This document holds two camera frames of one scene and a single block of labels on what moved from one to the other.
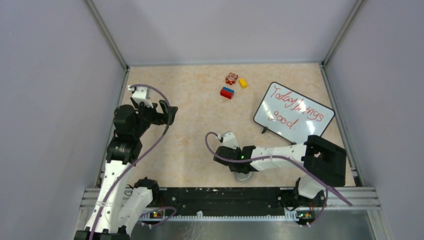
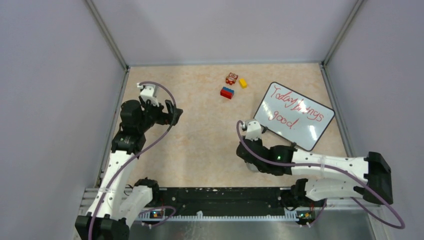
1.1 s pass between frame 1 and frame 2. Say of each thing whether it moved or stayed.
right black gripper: moved
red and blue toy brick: stayed
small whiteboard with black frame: stayed
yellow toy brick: stayed
